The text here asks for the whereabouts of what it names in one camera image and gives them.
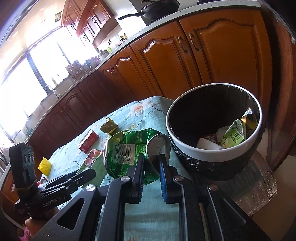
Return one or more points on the condiment bottles group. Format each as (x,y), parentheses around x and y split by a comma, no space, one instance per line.
(122,39)

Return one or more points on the knife block with utensils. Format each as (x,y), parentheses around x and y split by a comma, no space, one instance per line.
(75,70)

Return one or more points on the crushed green drink can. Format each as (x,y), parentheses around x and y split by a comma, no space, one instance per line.
(122,150)

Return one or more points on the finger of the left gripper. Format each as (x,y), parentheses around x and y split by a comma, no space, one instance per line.
(86,176)
(64,180)

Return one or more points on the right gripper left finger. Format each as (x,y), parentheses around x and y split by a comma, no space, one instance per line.
(97,213)

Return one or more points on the person's left hand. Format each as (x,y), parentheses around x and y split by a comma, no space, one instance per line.
(32,226)

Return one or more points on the white rim trash bin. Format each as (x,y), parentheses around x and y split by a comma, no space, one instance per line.
(202,111)

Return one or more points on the wooden lower cabinets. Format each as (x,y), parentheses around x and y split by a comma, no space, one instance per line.
(161,64)

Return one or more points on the black wok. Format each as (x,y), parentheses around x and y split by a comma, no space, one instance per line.
(156,9)

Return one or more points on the grey kitchen countertop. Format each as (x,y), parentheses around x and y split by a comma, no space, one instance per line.
(129,39)

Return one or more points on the wooden door frame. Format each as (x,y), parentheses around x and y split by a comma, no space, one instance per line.
(279,18)

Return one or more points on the red white milk carton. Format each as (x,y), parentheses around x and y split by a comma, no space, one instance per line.
(87,141)

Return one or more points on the chrome sink faucet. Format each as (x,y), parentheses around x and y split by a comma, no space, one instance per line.
(48,89)

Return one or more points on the olive gold small wrapper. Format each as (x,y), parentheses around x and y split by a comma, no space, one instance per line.
(109,127)

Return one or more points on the wooden cabinets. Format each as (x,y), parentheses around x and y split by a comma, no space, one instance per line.
(161,64)
(91,20)

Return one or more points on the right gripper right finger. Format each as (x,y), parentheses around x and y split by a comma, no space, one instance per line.
(206,212)

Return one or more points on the green brown snack bag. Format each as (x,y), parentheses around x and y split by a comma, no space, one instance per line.
(240,130)

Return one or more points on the wooden upper cabinets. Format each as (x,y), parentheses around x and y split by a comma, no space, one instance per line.
(91,20)

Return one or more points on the white foam fruit net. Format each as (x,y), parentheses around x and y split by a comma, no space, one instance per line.
(207,145)

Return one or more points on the yellow foam fruit net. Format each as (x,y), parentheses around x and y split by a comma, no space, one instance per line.
(45,166)

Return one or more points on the red white flat wrapper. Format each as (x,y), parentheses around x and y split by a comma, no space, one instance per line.
(90,160)

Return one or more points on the white rice cooker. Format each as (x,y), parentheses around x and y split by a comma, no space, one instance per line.
(103,54)

